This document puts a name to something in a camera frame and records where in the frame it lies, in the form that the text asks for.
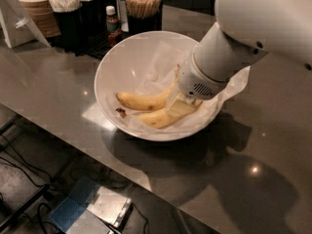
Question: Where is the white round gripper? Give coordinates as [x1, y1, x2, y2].
[165, 54, 226, 117]

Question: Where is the yellow banana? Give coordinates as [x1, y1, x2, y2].
[116, 65, 180, 111]
[137, 99, 202, 129]

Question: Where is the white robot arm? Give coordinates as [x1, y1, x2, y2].
[165, 0, 312, 116]

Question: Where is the white bowl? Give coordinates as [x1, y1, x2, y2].
[94, 30, 227, 142]

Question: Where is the white paper liner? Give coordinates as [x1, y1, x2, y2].
[124, 41, 250, 137]

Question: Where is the black stir stick holder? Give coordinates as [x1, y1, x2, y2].
[127, 12, 162, 34]

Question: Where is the black condiment tray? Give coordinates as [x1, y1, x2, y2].
[50, 31, 111, 59]

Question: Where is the small brown sauce bottle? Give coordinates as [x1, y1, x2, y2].
[105, 5, 121, 47]

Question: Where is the wooden stir sticks bundle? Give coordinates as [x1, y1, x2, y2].
[125, 0, 162, 19]

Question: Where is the silver metal box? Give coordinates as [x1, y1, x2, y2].
[87, 186, 132, 229]

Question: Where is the black container with napkins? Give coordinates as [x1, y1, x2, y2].
[79, 0, 101, 36]

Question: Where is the black cup with packets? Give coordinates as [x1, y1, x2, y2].
[54, 9, 84, 51]

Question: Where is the blue perforated box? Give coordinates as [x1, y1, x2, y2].
[50, 176, 100, 232]

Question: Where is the black floor cable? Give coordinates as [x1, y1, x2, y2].
[0, 134, 53, 187]

